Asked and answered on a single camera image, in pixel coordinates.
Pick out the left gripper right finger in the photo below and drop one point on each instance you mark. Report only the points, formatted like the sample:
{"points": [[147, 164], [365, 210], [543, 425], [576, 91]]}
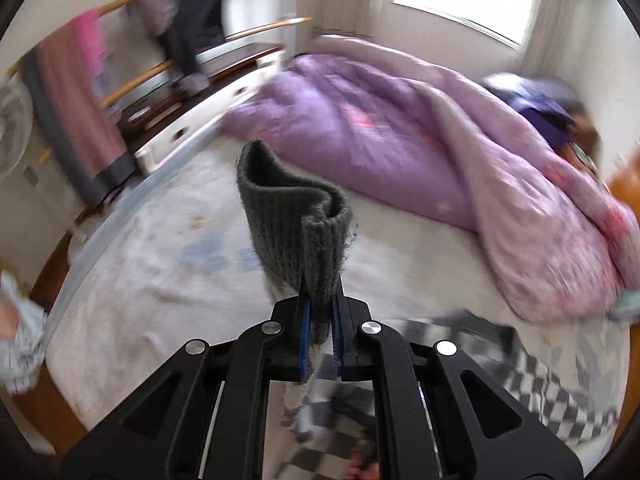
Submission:
{"points": [[437, 414]]}

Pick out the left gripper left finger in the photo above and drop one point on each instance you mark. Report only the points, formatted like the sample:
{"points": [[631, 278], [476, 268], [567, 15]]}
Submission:
{"points": [[202, 414]]}

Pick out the grey white checkered cardigan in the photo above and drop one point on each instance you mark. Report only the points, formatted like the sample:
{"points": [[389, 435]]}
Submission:
{"points": [[299, 228]]}

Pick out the dark purple clothes pile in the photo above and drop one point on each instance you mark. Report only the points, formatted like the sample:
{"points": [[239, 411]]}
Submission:
{"points": [[539, 101]]}

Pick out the wooden clothes rack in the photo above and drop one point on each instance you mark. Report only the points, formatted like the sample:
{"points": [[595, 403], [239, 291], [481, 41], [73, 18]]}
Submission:
{"points": [[70, 60]]}

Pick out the white floral bed mattress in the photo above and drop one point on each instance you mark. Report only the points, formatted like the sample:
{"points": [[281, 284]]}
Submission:
{"points": [[190, 279]]}

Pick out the patterned plastic bag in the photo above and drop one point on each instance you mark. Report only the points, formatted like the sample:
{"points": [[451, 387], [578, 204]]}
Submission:
{"points": [[22, 332]]}

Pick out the purple pink quilt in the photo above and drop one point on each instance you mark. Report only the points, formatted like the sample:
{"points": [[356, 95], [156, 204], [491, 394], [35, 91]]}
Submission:
{"points": [[423, 138]]}

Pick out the light blue pillow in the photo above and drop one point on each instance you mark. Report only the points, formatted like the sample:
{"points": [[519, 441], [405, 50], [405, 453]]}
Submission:
{"points": [[626, 308]]}

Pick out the white dark low cabinet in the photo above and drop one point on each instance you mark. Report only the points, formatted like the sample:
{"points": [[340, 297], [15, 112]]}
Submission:
{"points": [[165, 121]]}

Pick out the white electric fan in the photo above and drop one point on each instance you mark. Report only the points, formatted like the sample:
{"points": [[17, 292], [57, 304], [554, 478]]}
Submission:
{"points": [[17, 118]]}

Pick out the pink red hanging towel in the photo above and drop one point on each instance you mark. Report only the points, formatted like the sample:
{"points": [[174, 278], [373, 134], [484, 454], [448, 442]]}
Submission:
{"points": [[64, 75]]}

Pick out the dark hanging jacket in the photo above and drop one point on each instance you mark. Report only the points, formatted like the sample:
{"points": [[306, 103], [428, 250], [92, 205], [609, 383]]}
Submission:
{"points": [[182, 28]]}

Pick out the wooden bed frame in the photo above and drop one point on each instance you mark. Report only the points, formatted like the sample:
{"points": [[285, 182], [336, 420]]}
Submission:
{"points": [[50, 359]]}

